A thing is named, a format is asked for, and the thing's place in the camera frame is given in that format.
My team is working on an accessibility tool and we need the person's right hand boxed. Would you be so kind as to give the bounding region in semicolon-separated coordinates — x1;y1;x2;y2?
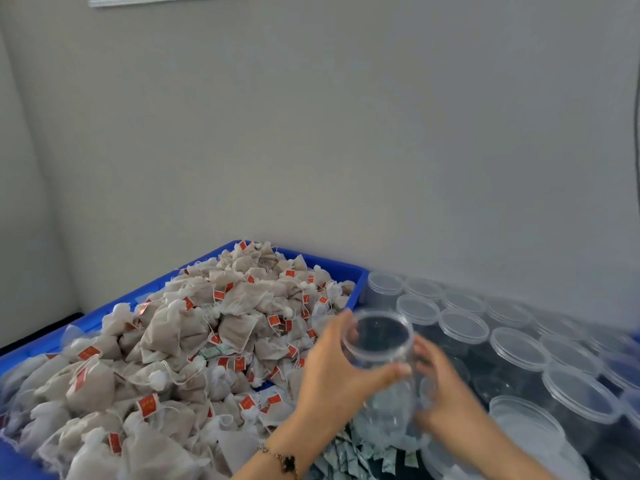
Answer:
412;333;501;456

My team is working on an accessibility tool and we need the person's left hand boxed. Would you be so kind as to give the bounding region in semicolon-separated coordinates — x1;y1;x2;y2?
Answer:
295;309;413;441

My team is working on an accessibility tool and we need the clear jar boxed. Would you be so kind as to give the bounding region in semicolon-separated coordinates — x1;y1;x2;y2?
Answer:
340;309;421;451

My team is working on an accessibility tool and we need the stack of clear lids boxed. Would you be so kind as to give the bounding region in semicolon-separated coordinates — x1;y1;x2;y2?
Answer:
488;395;569;456

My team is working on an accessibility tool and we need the pile of green desiccant packets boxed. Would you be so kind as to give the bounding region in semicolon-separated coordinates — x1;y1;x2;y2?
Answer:
310;425;431;480

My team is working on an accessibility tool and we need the group of lidded jars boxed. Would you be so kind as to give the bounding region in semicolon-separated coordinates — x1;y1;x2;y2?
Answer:
365;269;640;480

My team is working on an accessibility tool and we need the pile of tea bags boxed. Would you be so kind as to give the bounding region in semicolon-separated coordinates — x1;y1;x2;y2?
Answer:
0;239;356;480

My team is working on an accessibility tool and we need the blue plastic tray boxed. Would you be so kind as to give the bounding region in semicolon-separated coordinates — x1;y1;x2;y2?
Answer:
0;243;371;480

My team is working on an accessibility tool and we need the thin beaded bracelet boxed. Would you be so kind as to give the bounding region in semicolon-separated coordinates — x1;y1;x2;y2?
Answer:
260;443;299;478

